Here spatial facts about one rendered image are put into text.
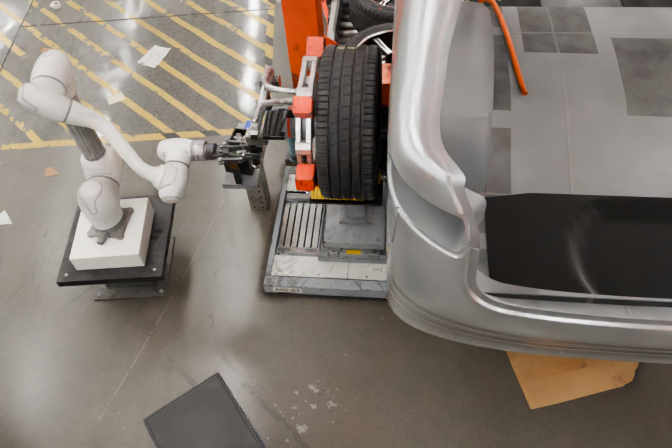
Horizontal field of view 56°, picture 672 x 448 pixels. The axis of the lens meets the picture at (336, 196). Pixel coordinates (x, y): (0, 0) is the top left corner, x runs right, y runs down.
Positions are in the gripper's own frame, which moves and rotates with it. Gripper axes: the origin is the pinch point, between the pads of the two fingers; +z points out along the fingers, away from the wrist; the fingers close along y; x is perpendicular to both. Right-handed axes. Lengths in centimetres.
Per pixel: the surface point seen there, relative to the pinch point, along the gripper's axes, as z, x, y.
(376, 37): 46, -35, -125
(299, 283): 14, -75, 18
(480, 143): 90, 28, 19
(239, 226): -25, -83, -21
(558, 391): 135, -83, 63
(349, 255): 39, -67, 6
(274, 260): 0, -75, 5
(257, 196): -15, -71, -32
